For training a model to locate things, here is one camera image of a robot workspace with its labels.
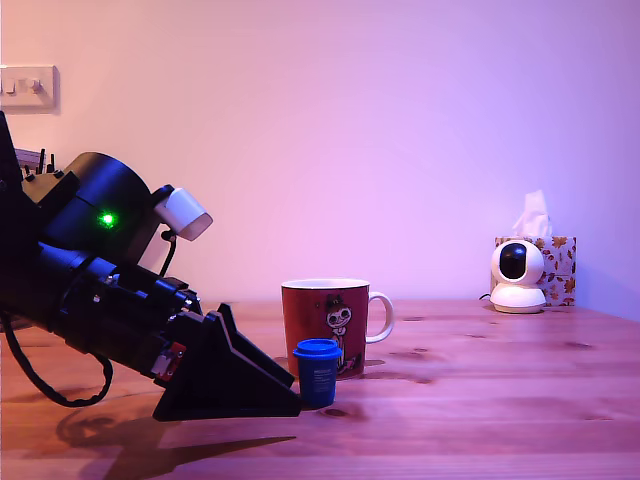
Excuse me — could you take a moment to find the blue coffee capsule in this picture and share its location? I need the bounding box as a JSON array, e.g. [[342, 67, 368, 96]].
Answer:
[[292, 338, 344, 409]]

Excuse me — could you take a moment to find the red cartoon print mug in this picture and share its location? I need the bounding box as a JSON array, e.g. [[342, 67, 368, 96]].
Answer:
[[280, 278, 395, 382]]

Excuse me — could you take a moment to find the white tissue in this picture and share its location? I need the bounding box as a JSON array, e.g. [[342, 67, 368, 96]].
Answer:
[[510, 189, 554, 239]]

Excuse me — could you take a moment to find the leaf print tissue box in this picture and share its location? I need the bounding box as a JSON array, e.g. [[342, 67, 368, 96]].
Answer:
[[494, 236, 578, 308]]

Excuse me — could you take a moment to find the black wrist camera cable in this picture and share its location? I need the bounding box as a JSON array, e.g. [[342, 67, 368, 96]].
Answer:
[[158, 230, 178, 277]]

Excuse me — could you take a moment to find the black looping arm cable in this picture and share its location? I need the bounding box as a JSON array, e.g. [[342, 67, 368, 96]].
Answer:
[[0, 309, 115, 408]]

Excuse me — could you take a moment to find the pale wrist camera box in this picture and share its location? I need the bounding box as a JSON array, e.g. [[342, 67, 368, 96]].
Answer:
[[149, 184, 214, 243]]

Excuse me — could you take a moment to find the white wall light switch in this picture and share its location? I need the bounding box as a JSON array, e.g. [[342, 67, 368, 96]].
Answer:
[[0, 64, 61, 115]]

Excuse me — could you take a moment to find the small white round camera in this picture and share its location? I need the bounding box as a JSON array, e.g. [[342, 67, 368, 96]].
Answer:
[[489, 239, 547, 315]]

